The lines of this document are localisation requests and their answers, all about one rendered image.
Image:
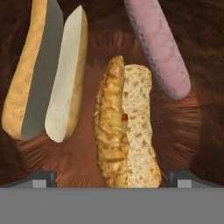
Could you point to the brown crusty bread bun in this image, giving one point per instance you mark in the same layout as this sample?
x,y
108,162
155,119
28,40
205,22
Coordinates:
x,y
116,131

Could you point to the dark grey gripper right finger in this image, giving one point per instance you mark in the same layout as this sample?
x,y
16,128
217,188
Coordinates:
x,y
180,179

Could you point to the pale split hot dog bun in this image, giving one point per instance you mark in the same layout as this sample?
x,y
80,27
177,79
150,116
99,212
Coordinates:
x,y
26,87

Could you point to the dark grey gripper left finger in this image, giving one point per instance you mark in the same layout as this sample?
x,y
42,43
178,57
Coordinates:
x,y
43,179

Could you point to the pink sausage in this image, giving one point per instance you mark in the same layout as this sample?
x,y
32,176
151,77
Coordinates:
x,y
163,49

